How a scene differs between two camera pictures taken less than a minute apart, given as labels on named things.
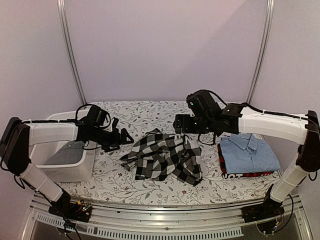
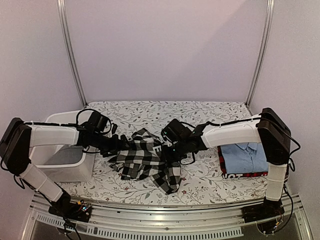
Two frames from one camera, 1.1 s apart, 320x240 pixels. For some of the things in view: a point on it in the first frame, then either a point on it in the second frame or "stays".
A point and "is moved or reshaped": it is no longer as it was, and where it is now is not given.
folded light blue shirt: [247, 152] stays
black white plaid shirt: [156, 156] is moved or reshaped
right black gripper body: [202, 126] to [177, 154]
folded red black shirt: [225, 175] stays
